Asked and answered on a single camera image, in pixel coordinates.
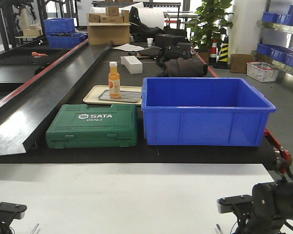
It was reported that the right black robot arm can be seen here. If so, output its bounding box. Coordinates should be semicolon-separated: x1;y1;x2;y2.
244;181;293;234

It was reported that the beige plastic tray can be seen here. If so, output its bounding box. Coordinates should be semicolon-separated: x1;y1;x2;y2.
83;85;142;105

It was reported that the grey metal tray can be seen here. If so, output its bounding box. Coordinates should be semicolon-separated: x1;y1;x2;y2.
99;90;141;103

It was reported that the white rectangular box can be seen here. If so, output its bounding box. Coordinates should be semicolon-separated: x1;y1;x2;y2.
121;56;143;74

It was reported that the orange juice bottle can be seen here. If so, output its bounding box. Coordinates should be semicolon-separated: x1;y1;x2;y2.
108;61;121;98

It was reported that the dark brown jacket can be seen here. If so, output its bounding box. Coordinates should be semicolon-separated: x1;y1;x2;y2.
157;58;208;78

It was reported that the large blue plastic bin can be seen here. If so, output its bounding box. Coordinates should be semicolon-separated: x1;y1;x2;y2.
141;78;275;147

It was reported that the white paper cup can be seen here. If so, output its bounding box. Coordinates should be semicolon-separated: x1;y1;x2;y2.
147;38;153;47

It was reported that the green SATA tool case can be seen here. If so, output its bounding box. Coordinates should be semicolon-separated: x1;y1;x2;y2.
45;104;138;149

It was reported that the red white traffic cone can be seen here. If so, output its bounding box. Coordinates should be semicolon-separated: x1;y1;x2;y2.
209;39;217;65

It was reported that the black yellow traffic cone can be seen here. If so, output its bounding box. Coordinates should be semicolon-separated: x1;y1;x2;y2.
213;35;229;69

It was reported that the large cardboard box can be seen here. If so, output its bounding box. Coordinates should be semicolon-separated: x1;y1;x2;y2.
87;22;130;45

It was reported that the potted green plant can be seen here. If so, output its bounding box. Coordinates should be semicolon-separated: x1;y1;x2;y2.
188;0;233;49

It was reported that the brown cardboard box on floor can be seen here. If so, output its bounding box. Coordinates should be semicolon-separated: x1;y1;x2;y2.
230;54;255;74

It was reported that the blue crate on left table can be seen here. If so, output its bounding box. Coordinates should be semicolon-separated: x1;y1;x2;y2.
47;34;88;49

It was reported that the steel storage shelf rack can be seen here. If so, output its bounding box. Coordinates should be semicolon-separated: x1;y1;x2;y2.
251;0;293;76

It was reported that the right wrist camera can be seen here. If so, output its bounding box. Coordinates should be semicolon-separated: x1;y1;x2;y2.
217;195;252;216

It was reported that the white wire basket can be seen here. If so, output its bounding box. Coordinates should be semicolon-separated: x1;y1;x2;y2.
247;62;279;82

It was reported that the red conveyor end bracket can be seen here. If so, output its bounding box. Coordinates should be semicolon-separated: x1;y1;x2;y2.
264;129;292;175

